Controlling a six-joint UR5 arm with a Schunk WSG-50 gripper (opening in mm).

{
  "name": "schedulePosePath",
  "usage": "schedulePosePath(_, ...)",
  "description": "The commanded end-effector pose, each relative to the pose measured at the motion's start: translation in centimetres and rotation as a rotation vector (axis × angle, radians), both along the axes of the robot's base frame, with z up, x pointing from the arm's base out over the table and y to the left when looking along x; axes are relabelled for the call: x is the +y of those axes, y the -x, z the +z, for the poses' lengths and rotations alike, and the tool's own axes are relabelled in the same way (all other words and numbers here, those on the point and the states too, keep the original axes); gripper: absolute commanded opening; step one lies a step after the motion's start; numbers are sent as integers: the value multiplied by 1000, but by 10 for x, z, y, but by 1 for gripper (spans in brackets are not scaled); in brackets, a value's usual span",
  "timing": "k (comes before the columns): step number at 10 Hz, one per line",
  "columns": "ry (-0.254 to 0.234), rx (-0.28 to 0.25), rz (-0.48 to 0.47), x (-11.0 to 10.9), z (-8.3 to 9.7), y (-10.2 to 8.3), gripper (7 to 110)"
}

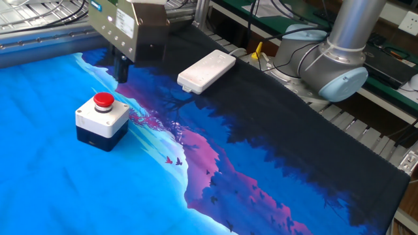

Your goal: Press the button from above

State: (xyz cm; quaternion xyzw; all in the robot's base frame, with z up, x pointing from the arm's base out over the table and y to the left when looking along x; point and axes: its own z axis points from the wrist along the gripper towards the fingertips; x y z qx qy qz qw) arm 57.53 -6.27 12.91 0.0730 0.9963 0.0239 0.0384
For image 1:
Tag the silver Schunk gripper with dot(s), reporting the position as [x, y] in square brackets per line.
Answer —
[130, 29]

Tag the red push button box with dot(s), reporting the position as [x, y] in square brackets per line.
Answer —
[101, 125]

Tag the silver UR5 robot arm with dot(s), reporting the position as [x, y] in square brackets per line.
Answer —
[326, 65]

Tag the white power strip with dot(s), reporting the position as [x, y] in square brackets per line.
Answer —
[209, 70]

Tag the blue mountain print cloth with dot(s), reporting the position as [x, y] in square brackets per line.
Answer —
[130, 196]

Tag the yellow plastic clip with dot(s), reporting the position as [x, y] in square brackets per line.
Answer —
[258, 52]

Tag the white paper sheet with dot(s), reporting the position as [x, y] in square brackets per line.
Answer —
[277, 9]

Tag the silver robot mounting plate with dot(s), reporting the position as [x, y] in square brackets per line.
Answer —
[290, 89]

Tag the black flat device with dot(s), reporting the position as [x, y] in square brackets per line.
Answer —
[392, 68]

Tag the silver aluminium upright post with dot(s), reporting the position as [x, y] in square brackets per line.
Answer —
[202, 13]

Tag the white wall socket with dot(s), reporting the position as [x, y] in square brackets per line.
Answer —
[409, 23]

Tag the silver corner bracket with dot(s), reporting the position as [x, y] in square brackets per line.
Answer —
[409, 161]

